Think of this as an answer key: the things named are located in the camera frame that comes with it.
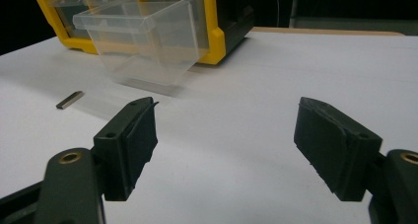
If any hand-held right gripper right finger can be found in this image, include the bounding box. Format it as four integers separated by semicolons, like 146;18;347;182
293;97;383;202

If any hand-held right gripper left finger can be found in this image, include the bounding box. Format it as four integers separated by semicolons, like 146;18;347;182
93;96;160;202

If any small grey metal bar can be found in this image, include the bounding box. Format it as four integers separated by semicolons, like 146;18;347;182
55;90;85;111

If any clear plastic drawer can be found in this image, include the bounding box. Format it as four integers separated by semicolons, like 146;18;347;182
72;0;210;88
46;0;139;40

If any yellow drawer cabinet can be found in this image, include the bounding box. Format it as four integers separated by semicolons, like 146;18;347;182
33;0;255;66

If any clear plastic closed drawer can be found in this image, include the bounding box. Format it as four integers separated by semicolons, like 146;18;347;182
46;0;139;40

